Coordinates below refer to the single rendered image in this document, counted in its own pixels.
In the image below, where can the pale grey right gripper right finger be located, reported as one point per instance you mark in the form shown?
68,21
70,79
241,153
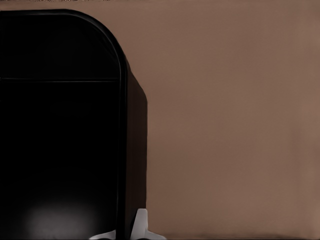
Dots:
141,225

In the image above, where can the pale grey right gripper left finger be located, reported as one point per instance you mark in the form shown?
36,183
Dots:
106,236

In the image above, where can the black plastic tray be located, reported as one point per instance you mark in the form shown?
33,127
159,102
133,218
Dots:
60,125

